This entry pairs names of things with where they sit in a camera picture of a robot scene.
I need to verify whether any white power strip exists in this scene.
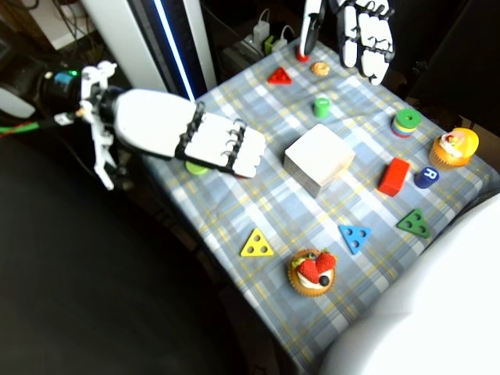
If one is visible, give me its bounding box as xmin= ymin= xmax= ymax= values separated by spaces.
xmin=241 ymin=33 xmax=274 ymax=55

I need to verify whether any green triangle block with holes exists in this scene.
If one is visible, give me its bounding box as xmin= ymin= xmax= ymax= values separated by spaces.
xmin=395 ymin=208 xmax=431 ymax=240

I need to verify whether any yellow triangle block with holes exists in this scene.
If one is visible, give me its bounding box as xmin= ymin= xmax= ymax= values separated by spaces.
xmin=239 ymin=227 xmax=275 ymax=258

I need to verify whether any yellow toy cupcake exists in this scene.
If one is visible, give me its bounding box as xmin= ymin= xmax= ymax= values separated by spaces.
xmin=428 ymin=127 xmax=480 ymax=171

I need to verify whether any strawberry toy cupcake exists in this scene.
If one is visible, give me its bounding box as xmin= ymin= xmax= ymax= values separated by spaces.
xmin=287 ymin=248 xmax=338 ymax=298

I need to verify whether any stacked rainbow ring toy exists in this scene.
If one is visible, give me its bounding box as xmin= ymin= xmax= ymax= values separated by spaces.
xmin=390 ymin=109 xmax=422 ymax=139

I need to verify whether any red triangle block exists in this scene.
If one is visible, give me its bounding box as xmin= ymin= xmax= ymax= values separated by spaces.
xmin=266 ymin=66 xmax=293 ymax=85

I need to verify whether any red rectangular block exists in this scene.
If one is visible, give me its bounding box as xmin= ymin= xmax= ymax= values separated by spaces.
xmin=377 ymin=157 xmax=411 ymax=198

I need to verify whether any white column with blue stripe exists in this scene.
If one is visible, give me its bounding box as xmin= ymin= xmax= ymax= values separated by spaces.
xmin=80 ymin=0 xmax=218 ymax=103

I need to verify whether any blue triangle block with holes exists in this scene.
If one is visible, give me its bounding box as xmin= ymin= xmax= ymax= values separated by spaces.
xmin=337 ymin=224 xmax=373 ymax=255

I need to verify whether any red and green cable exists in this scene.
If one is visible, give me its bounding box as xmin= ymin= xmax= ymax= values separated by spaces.
xmin=0 ymin=116 xmax=79 ymax=138

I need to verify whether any white paper box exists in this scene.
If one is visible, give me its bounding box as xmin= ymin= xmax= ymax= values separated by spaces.
xmin=284 ymin=123 xmax=356 ymax=198

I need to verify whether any large white rounded shell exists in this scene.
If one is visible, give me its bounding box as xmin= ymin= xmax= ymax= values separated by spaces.
xmin=318 ymin=191 xmax=500 ymax=375

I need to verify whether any blue cylinder with letter R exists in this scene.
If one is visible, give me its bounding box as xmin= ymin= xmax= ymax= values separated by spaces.
xmin=413 ymin=166 xmax=441 ymax=190

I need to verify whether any blue plaid table cloth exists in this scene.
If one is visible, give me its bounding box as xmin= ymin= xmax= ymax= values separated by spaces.
xmin=145 ymin=37 xmax=500 ymax=375

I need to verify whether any white charger plug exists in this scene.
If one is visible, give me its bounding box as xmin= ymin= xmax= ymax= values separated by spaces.
xmin=252 ymin=8 xmax=272 ymax=45
xmin=273 ymin=25 xmax=297 ymax=52

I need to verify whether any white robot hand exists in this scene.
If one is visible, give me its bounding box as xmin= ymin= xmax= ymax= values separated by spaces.
xmin=114 ymin=87 xmax=267 ymax=180
xmin=298 ymin=0 xmax=397 ymax=87

